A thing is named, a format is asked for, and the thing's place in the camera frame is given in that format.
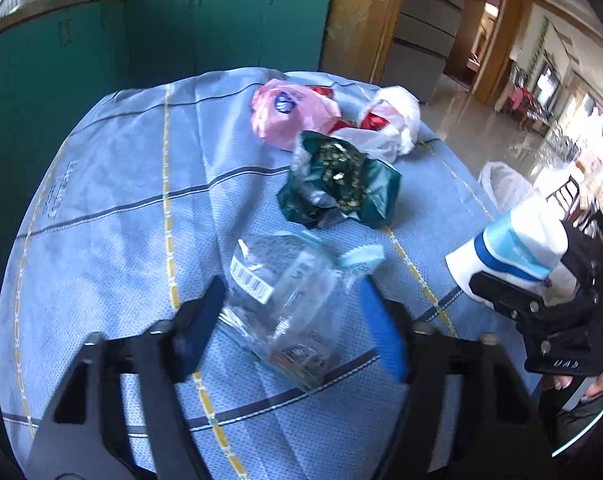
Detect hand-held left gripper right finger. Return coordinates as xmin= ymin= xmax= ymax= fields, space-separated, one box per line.
xmin=356 ymin=275 xmax=555 ymax=480

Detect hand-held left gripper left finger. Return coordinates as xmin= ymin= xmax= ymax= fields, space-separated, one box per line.
xmin=24 ymin=275 xmax=229 ymax=480

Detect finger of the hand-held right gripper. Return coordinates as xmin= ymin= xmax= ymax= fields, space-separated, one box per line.
xmin=469 ymin=270 xmax=546 ymax=322
xmin=561 ymin=225 xmax=603 ymax=286

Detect white paper cup blue band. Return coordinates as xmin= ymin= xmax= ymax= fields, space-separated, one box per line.
xmin=445 ymin=195 xmax=569 ymax=306

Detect clear crushed plastic bottle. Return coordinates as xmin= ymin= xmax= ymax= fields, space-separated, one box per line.
xmin=216 ymin=231 xmax=386 ymax=393

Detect waste bin with white liner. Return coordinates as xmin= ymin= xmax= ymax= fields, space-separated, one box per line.
xmin=477 ymin=161 xmax=537 ymax=213

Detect person's right hand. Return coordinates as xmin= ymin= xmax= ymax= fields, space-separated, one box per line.
xmin=541 ymin=360 xmax=603 ymax=413

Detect dark wooden chair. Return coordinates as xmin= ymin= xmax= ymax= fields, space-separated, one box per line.
xmin=546 ymin=175 xmax=603 ymax=241

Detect blue checked tablecloth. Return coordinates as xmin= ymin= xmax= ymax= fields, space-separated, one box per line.
xmin=0 ymin=66 xmax=547 ymax=480

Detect green foil bag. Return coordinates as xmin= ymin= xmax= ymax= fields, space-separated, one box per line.
xmin=277 ymin=130 xmax=403 ymax=228

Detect row of wooden chairs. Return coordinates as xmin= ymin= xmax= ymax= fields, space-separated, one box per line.
xmin=501 ymin=60 xmax=552 ymax=126

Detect white plastic bag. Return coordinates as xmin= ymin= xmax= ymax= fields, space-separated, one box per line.
xmin=334 ymin=85 xmax=422 ymax=163

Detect small pink plastic bag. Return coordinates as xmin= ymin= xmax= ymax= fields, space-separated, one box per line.
xmin=250 ymin=79 xmax=342 ymax=152

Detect green vine garland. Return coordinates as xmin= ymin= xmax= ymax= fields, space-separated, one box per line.
xmin=529 ymin=15 xmax=552 ymax=81

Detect grey refrigerator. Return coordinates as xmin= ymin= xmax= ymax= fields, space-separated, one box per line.
xmin=381 ymin=0 xmax=482 ymax=106

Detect teal lower kitchen cabinets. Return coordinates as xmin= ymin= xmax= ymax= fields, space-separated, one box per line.
xmin=0 ymin=0 xmax=337 ymax=281

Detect wooden framed glass door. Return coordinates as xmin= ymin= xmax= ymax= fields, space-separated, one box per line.
xmin=321 ymin=0 xmax=413 ymax=83

